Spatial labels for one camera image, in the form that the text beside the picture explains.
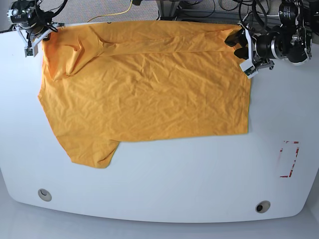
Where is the left table grommet hole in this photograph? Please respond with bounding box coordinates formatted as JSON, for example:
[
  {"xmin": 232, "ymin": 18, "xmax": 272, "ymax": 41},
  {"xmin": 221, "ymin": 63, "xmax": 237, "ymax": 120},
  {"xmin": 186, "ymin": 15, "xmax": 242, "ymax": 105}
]
[{"xmin": 38, "ymin": 189, "xmax": 52, "ymax": 202}]

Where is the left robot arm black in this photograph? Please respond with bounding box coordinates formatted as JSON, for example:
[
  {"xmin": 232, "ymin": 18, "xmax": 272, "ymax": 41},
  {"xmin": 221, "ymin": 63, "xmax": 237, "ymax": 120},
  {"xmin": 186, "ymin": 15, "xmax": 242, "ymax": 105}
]
[{"xmin": 225, "ymin": 0, "xmax": 319, "ymax": 68}]

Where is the table grommet hole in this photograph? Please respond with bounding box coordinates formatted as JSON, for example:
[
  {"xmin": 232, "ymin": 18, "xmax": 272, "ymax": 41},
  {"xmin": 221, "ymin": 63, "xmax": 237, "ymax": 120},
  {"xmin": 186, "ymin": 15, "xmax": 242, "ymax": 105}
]
[
  {"xmin": 255, "ymin": 201, "xmax": 271, "ymax": 214},
  {"xmin": 38, "ymin": 189, "xmax": 52, "ymax": 202}
]

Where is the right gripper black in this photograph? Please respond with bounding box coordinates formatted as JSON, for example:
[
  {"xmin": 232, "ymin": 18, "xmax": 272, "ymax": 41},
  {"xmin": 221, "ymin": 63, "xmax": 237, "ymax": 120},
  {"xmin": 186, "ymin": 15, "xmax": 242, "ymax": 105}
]
[{"xmin": 23, "ymin": 21, "xmax": 54, "ymax": 40}]

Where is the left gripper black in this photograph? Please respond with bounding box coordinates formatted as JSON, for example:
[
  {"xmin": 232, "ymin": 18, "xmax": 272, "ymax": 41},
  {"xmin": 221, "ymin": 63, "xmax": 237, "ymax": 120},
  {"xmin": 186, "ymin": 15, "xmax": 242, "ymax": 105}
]
[{"xmin": 224, "ymin": 29, "xmax": 275, "ymax": 60}]

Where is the right table grommet hole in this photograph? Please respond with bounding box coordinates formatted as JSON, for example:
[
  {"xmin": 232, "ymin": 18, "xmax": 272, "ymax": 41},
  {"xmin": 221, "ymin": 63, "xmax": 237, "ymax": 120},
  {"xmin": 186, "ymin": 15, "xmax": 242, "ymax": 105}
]
[{"xmin": 255, "ymin": 201, "xmax": 271, "ymax": 214}]

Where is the aluminium frame rail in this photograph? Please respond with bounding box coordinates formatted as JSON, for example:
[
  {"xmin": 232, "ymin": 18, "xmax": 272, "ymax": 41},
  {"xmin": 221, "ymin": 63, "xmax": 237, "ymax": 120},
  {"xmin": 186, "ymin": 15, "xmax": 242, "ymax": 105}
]
[{"xmin": 156, "ymin": 0, "xmax": 280, "ymax": 24}]

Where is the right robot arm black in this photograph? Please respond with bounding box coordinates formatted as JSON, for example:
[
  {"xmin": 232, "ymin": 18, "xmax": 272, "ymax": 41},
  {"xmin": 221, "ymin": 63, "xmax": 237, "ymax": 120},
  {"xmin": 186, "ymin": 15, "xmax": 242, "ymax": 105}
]
[{"xmin": 7, "ymin": 0, "xmax": 52, "ymax": 41}]

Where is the yellow cable on floor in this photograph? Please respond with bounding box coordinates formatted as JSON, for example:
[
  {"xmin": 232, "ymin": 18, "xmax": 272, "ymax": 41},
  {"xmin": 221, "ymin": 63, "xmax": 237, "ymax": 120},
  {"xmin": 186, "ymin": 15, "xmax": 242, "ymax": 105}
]
[{"xmin": 87, "ymin": 0, "xmax": 132, "ymax": 23}]

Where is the red tape rectangle marking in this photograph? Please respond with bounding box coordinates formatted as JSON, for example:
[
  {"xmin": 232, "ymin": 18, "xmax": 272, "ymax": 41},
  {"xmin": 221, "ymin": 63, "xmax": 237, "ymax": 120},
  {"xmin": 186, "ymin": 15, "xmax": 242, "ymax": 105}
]
[{"xmin": 277, "ymin": 141, "xmax": 300, "ymax": 178}]

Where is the orange t-shirt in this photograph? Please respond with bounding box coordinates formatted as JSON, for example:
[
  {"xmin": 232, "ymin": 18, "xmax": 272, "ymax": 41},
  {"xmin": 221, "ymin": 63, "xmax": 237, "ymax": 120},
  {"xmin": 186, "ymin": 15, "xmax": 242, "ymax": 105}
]
[{"xmin": 38, "ymin": 21, "xmax": 251, "ymax": 168}]

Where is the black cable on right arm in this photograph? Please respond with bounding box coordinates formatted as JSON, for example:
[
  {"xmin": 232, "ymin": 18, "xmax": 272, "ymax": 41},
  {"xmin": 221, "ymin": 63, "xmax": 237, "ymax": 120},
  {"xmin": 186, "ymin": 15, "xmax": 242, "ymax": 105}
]
[{"xmin": 34, "ymin": 0, "xmax": 69, "ymax": 33}]

